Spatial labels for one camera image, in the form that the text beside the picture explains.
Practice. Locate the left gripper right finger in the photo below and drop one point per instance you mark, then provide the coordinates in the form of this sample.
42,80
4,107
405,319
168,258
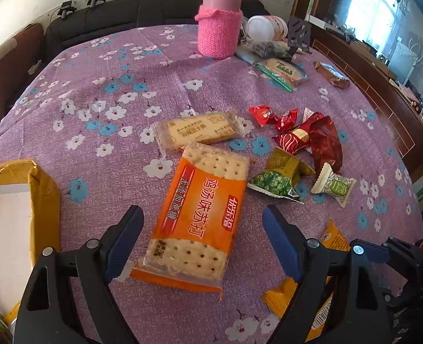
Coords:
357,313

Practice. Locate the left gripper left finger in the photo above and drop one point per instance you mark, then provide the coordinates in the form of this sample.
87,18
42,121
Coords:
48,313

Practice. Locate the orange snack packet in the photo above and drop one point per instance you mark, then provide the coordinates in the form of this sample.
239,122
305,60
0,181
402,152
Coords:
279,298

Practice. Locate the white green candy wrapper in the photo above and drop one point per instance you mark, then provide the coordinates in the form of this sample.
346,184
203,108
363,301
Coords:
334,185

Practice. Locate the green olive snack packet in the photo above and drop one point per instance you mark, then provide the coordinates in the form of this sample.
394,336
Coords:
280,176

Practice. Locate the orange soda cracker pack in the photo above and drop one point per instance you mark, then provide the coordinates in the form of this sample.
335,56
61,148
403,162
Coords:
196,228

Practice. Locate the dark red snack wrapper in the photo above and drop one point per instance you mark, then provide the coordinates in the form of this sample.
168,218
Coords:
325,145

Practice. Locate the yellow cardboard box tray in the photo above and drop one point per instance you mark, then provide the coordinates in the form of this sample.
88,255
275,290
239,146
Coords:
29,222

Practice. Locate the red gold candy wrapper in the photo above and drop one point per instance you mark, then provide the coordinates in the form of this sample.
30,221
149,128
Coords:
298,138

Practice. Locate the clear wrapped biscuit bar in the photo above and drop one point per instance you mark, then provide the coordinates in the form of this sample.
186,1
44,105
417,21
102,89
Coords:
176,134

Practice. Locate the small red candy wrapper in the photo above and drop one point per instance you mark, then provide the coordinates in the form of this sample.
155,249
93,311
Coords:
264,115

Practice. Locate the purple floral tablecloth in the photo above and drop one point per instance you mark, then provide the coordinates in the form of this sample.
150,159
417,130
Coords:
86,121

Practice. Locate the brown chocolate wrapper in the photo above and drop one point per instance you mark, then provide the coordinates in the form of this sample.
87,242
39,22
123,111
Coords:
332,75

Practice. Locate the dark red armchair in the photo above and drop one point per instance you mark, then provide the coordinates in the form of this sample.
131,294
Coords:
17,57

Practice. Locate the green labelled biscuit bag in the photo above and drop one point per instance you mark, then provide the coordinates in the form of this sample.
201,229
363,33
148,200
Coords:
285,74

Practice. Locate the dark clear plastic bag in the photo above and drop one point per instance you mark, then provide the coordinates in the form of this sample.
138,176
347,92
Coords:
255,52

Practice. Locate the black perforated phone stand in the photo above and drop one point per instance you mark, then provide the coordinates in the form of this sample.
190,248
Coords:
299,35

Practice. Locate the wooden mirror cabinet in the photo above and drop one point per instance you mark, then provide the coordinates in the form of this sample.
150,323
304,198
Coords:
391,106

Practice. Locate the white plastic jar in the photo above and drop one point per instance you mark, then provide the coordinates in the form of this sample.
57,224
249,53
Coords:
266,28

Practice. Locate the black leather sofa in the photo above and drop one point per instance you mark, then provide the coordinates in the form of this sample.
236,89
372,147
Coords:
113,17

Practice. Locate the pink knit-sleeved thermos bottle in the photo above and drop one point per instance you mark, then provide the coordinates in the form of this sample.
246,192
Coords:
218,27

